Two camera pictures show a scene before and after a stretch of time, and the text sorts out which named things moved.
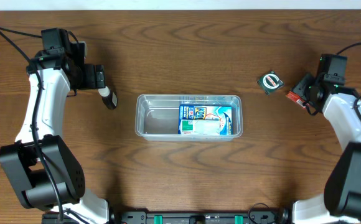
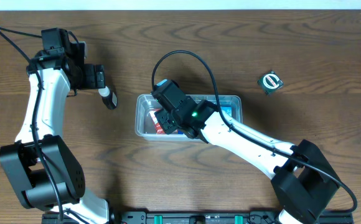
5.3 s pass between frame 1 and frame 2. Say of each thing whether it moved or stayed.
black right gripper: moved
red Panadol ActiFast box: moved
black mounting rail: stayed
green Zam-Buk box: stayed
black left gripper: stayed
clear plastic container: stayed
